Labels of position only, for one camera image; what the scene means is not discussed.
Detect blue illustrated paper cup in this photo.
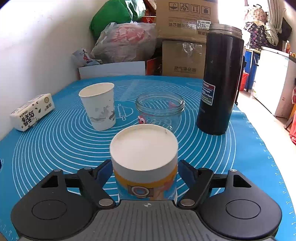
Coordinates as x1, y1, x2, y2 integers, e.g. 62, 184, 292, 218
109, 124, 179, 201

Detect white paper cup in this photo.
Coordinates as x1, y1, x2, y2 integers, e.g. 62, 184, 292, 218
79, 82, 116, 131

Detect blue silicone baking mat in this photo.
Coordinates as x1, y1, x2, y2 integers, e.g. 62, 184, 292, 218
1, 76, 295, 240

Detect tall black thermos bottle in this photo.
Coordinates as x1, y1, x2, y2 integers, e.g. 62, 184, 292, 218
196, 23, 244, 136

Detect small glass jar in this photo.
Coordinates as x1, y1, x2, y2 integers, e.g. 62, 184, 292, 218
135, 92, 185, 132

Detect white tissue pack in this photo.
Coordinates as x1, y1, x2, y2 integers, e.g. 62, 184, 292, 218
10, 93, 55, 132

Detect red plastic bucket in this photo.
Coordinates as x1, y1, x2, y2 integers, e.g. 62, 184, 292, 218
239, 72, 249, 91

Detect white flat box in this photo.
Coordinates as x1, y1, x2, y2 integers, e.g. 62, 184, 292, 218
78, 61, 145, 79

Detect lower cardboard box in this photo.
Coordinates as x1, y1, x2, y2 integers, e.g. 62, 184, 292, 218
162, 40, 206, 79

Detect cardboard box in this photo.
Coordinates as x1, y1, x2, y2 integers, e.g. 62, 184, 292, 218
156, 0, 219, 44
162, 40, 206, 79

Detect small white printed bag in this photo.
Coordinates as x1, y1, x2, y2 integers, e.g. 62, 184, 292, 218
72, 48, 103, 68

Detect white chest freezer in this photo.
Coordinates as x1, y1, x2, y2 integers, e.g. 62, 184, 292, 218
252, 47, 295, 118

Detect clear plastic bag red contents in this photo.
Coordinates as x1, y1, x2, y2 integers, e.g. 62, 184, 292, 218
90, 22, 157, 63

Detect upper cardboard box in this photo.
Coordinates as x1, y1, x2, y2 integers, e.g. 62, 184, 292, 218
156, 0, 219, 44

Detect green bag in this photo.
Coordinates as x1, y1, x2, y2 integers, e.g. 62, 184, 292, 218
89, 0, 146, 40

